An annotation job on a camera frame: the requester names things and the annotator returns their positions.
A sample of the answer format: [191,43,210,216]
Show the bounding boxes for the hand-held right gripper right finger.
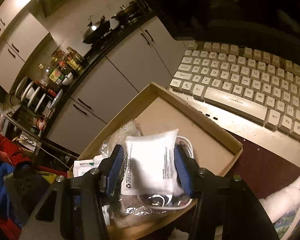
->
[174,145,280,240]

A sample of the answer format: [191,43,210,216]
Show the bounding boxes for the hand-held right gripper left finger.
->
[19,144,125,240]

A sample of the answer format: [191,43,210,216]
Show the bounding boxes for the white printed pouch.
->
[120,129,184,197]

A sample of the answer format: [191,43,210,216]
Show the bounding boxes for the pile of plastic-wrapped packets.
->
[74,120,194,228]

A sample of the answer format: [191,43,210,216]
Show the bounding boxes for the brown cardboard box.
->
[67,81,243,234]

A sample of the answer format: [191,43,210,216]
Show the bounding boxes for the maroon cloth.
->
[215,130,300,202]

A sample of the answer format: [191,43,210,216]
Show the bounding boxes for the dark cloth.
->
[4,165,53,221]

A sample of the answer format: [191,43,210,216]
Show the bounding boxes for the white base cabinets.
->
[46,15,188,153]

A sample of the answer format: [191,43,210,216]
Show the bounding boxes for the white fluffy cloth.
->
[259,172,300,223]

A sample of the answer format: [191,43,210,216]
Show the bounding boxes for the white plate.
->
[22,81,36,103]
[34,92,47,113]
[16,76,28,98]

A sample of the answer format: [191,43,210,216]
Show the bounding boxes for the metal dish rack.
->
[6,76,65,130]

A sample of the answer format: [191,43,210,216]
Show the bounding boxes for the beige computer keyboard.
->
[170,41,300,145]

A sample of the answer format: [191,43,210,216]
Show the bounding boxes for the red garment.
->
[0,134,65,177]

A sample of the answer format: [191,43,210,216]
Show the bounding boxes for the black kitchen countertop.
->
[44,10,158,135]

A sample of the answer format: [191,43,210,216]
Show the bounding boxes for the blue cloth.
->
[0,160,17,207]

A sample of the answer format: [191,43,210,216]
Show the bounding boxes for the printed cloth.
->
[274,200,300,240]

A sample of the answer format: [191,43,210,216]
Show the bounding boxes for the cluster of condiment bottles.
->
[39,46,87,85]

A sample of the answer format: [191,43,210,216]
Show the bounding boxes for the metal wok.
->
[82,15,112,44]

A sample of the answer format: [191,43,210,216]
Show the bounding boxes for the metal pot with lid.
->
[111,0,147,24]

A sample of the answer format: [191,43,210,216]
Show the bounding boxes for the black computer monitor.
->
[130,0,300,75]

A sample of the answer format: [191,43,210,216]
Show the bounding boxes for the grey kitchen appliance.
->
[36,0,127,22]

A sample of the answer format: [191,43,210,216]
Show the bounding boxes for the white cable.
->
[12,135,74,173]

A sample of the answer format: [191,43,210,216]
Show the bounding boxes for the white wall cabinets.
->
[0,0,53,93]

